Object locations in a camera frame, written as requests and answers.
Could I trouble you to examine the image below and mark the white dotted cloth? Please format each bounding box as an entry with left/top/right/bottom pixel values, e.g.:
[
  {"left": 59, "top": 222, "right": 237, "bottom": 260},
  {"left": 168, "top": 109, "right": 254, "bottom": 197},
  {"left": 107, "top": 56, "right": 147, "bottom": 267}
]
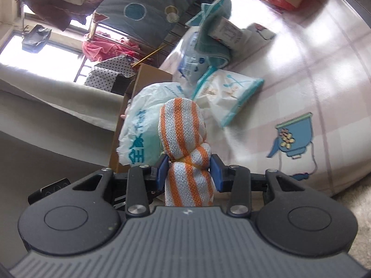
[{"left": 84, "top": 56, "right": 137, "bottom": 92}]

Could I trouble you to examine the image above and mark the grey quilt with blue circles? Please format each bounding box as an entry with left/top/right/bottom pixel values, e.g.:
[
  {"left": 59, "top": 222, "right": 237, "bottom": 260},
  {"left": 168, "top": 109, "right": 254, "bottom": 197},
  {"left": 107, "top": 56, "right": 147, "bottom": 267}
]
[{"left": 94, "top": 0, "right": 232, "bottom": 50}]

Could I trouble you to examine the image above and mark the yellow stick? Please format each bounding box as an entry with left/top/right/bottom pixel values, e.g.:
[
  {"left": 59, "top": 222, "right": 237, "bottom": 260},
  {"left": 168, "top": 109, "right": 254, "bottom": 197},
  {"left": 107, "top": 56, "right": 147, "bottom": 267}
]
[{"left": 132, "top": 43, "right": 167, "bottom": 68}]

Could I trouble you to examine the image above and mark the small white printed carton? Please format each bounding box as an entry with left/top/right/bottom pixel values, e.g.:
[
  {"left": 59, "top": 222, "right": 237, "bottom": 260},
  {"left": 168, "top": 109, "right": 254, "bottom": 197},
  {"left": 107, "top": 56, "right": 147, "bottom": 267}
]
[{"left": 207, "top": 16, "right": 251, "bottom": 50}]

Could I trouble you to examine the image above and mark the black hanging bag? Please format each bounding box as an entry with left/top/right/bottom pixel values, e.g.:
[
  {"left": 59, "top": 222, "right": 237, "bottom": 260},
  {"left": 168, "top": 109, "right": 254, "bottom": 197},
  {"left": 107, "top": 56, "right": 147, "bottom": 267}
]
[{"left": 22, "top": 25, "right": 52, "bottom": 53}]

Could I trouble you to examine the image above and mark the white curtain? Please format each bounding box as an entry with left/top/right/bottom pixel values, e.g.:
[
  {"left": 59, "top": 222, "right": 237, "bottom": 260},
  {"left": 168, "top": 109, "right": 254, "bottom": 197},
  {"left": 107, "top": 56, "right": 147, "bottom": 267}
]
[{"left": 0, "top": 62, "right": 128, "bottom": 132}]

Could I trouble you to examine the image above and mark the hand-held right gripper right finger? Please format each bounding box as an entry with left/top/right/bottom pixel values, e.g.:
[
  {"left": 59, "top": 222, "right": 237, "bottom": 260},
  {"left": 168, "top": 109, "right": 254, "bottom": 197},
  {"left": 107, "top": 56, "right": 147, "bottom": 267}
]
[{"left": 210, "top": 154, "right": 303, "bottom": 218}]

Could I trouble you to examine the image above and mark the orange white striped towel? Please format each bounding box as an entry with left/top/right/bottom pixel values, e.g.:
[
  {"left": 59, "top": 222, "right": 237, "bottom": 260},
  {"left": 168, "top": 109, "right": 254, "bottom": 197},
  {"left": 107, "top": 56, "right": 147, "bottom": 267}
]
[{"left": 158, "top": 98, "right": 215, "bottom": 207}]

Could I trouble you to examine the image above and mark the dark brown cloth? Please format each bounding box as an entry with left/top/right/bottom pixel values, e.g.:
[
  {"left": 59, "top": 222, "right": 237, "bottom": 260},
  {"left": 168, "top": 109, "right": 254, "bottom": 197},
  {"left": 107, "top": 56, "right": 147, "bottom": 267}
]
[{"left": 14, "top": 0, "right": 112, "bottom": 32}]

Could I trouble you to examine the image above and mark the blue white soft packet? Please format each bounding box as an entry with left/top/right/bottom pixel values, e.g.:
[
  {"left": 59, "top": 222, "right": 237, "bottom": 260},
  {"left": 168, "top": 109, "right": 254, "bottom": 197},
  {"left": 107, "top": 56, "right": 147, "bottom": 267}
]
[{"left": 177, "top": 30, "right": 216, "bottom": 80}]

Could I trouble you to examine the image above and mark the pink garment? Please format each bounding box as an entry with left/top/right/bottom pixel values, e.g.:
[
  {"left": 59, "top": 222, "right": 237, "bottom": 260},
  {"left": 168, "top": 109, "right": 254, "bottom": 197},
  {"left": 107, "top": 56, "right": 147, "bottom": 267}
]
[{"left": 83, "top": 30, "right": 145, "bottom": 62}]

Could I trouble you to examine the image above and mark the white plastic bag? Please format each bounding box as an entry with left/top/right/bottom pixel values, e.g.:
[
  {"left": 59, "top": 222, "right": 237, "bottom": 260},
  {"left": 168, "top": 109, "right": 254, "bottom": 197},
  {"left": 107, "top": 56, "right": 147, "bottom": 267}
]
[{"left": 116, "top": 82, "right": 186, "bottom": 168}]

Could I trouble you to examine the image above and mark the small white printed packet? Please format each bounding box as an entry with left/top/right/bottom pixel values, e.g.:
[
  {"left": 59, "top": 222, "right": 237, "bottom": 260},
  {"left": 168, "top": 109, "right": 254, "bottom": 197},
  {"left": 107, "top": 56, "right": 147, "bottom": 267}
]
[{"left": 246, "top": 22, "right": 276, "bottom": 42}]

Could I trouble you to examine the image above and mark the brown cardboard box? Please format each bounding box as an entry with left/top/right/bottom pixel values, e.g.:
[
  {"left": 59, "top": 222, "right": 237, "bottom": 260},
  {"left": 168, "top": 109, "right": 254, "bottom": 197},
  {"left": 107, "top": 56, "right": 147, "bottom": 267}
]
[{"left": 109, "top": 64, "right": 173, "bottom": 174}]

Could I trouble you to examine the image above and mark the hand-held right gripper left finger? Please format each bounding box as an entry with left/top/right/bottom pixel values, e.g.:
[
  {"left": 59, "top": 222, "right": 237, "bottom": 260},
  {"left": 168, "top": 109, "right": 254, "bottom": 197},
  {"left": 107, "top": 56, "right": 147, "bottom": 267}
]
[{"left": 72, "top": 154, "right": 169, "bottom": 218}]

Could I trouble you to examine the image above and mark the checked printed bed sheet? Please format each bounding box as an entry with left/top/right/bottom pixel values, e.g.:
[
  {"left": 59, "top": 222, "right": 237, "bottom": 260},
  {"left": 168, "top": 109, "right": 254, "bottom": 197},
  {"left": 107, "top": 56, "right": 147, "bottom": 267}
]
[{"left": 157, "top": 0, "right": 371, "bottom": 200}]

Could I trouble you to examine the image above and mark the teal towel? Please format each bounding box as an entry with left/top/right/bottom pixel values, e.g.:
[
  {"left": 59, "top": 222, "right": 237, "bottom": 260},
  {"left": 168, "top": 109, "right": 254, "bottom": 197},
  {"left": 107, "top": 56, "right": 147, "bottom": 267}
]
[{"left": 185, "top": 0, "right": 232, "bottom": 71}]

